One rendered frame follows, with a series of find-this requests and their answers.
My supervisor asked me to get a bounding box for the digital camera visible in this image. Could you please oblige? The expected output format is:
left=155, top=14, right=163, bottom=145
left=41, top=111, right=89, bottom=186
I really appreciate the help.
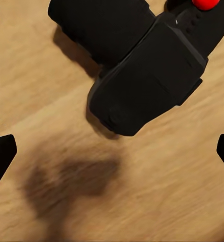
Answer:
left=48, top=0, right=224, bottom=137

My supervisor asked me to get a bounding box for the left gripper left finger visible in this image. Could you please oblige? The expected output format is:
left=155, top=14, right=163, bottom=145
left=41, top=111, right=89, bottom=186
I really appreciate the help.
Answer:
left=0, top=134, right=17, bottom=180

